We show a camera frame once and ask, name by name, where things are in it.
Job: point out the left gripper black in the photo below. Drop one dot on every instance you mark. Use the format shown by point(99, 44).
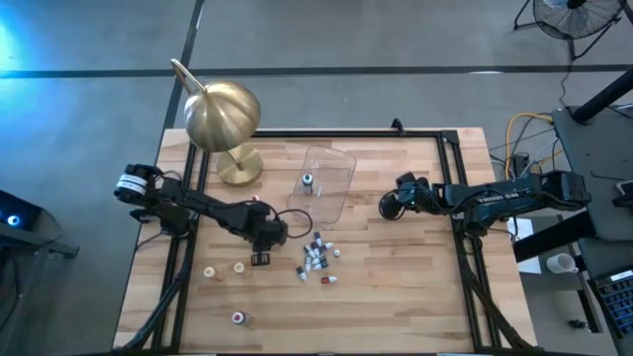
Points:
point(271, 235)

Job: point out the clear plastic bin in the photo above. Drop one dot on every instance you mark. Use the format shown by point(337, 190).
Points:
point(336, 168)

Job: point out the small dark food coloring bottle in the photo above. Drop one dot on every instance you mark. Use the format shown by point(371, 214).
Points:
point(307, 265)
point(320, 264)
point(309, 250)

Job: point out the small black floor object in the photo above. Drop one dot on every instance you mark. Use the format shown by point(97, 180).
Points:
point(576, 325)

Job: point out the black stand pole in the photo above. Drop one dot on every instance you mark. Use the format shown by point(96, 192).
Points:
point(603, 96)

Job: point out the small black mount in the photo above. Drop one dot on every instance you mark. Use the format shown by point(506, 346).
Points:
point(398, 127)

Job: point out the green food coloring bottle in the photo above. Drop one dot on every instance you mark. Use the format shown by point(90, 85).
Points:
point(307, 184)

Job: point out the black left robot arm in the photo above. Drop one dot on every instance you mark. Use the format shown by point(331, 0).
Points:
point(207, 205)

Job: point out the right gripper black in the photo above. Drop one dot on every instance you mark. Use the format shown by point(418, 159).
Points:
point(415, 193)

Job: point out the black floor fan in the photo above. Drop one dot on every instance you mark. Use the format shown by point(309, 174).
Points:
point(573, 22)

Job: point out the white mug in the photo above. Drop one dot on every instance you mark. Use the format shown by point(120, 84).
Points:
point(559, 263)

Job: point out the black power strip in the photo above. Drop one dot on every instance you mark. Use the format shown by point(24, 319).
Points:
point(520, 164)

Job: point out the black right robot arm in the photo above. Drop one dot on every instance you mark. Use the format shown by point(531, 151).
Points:
point(494, 198)

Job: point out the dark grey side desk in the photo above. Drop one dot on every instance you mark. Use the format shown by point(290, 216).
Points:
point(583, 143)

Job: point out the black device with blue light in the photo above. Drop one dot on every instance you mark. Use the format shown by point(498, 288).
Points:
point(29, 222)

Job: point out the black keyboard with blue keys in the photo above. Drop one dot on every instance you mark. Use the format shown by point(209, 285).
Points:
point(615, 301)

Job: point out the large yellow food coloring bottle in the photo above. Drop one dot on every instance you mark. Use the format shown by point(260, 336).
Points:
point(209, 271)

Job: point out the small black food coloring bottle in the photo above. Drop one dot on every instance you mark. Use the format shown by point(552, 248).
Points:
point(300, 273)

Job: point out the black aluminium table frame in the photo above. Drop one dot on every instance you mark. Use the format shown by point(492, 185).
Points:
point(346, 133)

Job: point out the small red food coloring bottle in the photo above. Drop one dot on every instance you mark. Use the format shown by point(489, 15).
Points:
point(329, 280)

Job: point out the black desk leg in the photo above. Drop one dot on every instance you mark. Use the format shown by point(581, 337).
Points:
point(554, 237)

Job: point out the white paper sheet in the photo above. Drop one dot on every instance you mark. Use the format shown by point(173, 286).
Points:
point(529, 264)

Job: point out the brass dome table lamp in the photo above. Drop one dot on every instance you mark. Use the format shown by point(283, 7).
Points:
point(222, 116)

